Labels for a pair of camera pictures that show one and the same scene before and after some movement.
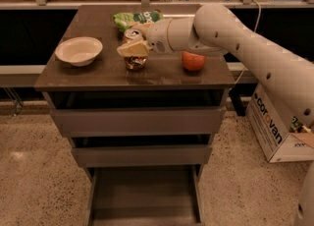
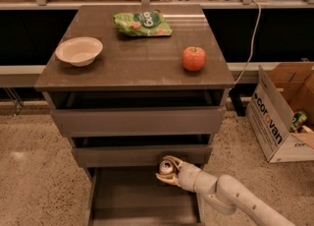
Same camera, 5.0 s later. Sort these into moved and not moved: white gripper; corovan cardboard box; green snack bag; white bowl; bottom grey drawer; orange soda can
Moved: white gripper; orange soda can
Not moved: corovan cardboard box; bottom grey drawer; green snack bag; white bowl
